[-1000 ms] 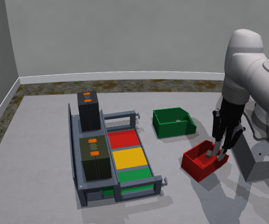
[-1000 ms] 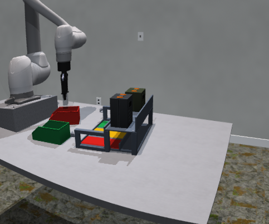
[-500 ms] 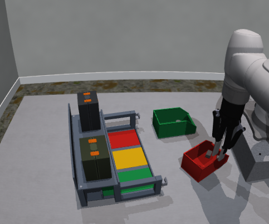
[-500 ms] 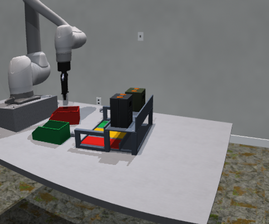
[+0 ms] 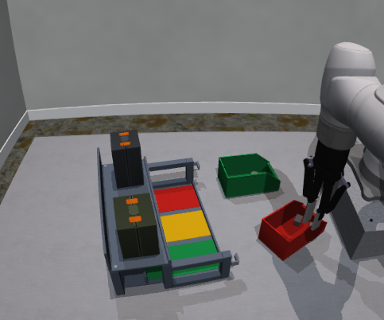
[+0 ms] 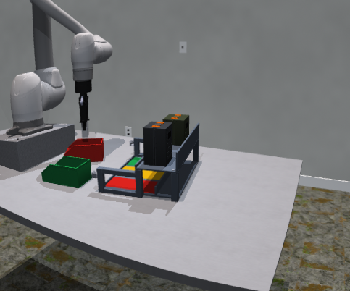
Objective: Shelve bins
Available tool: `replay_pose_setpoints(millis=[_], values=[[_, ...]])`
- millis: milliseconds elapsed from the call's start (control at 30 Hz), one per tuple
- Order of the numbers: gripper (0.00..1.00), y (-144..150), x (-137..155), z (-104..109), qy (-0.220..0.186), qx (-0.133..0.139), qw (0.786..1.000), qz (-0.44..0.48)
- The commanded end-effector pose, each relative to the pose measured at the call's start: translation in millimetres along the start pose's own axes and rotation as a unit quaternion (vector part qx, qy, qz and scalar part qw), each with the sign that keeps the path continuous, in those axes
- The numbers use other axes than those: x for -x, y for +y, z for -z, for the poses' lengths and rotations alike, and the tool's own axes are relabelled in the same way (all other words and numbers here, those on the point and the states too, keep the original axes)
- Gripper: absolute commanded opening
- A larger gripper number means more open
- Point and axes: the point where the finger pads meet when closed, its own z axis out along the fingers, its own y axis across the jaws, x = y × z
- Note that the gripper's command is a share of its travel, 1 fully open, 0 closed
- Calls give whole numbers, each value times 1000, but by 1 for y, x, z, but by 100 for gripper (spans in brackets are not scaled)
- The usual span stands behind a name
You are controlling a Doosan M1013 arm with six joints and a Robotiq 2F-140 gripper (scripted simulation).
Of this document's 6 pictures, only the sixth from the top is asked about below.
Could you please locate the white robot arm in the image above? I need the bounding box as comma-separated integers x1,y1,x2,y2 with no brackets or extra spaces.
6,0,113,136

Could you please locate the red bin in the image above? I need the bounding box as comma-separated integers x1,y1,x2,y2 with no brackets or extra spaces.
64,138,104,162

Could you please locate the green bin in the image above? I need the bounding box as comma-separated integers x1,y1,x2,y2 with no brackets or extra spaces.
42,156,92,188

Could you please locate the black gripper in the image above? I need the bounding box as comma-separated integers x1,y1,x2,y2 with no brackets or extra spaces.
75,80,92,138

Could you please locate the grey metal shelf rack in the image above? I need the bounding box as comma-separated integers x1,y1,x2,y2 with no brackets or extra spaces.
91,122,199,202

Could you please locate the black case with orange handles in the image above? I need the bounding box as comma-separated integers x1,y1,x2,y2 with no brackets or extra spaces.
143,122,172,166

